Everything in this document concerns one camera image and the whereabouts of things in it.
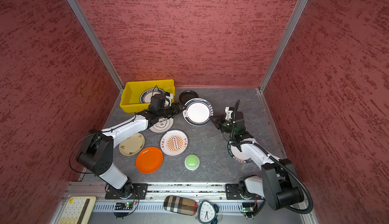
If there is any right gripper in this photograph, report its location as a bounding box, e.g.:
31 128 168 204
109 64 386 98
209 114 236 135

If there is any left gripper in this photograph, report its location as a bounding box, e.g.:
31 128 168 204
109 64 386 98
158 102 187 119

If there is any white plate dark green rim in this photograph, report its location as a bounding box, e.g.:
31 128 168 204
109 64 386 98
182 98 214 126

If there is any white plate green lettered rim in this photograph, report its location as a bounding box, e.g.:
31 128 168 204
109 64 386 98
227 143 252 164

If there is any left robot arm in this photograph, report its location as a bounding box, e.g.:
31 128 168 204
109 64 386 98
76 103 185 199

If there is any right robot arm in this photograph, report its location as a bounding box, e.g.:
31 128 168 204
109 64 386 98
211 115 305 210

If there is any yellow plastic bin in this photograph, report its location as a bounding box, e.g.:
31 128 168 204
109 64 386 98
120 79 175 113

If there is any small black dish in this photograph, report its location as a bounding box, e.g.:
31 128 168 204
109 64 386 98
179 90 199 105

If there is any white plate flower outline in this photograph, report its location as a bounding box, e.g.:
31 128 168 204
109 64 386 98
149 118 174 134

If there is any white plate orange sunburst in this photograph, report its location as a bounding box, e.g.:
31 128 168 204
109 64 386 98
160 130 188 157

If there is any green push button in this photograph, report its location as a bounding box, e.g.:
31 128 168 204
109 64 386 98
184 154 200 170

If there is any cream beige plate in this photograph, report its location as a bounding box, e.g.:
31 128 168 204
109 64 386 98
119 133 145 156

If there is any white analog clock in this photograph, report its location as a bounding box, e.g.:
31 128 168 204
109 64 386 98
197 200 219 224

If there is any right controller board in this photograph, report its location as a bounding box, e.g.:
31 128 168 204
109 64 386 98
241 202 257 214

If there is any controller board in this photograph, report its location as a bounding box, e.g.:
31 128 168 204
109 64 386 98
241 202 257 214
113 202 133 212

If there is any plaid glasses case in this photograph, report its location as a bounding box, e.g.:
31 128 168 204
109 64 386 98
164 196 198 216

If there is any left controller board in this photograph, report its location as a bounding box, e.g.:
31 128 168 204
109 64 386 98
113 202 133 212

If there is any beige calculator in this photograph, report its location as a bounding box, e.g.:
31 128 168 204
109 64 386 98
57 196 96 224

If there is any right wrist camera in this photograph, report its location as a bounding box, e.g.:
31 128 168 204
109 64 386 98
225 107 235 122

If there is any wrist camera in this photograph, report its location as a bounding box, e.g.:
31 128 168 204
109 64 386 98
150 92 174 109
225 107 235 122

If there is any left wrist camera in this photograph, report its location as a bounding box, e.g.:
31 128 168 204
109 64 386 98
150 92 174 109

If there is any black corrugated cable conduit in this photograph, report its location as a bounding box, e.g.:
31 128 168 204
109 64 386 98
230 99 314 219

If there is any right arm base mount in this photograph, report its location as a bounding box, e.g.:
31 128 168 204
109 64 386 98
225 184 256 201

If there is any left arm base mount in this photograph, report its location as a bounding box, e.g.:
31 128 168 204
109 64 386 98
105 183 149 200

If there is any aluminium mounting rail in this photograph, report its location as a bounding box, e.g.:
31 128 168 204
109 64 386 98
62 181 309 203

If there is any right aluminium corner post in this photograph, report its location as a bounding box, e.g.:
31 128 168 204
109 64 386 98
259 0 309 93

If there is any aluminium corner post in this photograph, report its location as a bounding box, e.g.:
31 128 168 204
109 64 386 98
67 0 125 92
259 0 309 93

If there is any left aluminium corner post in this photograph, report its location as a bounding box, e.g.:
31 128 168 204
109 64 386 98
67 0 125 92

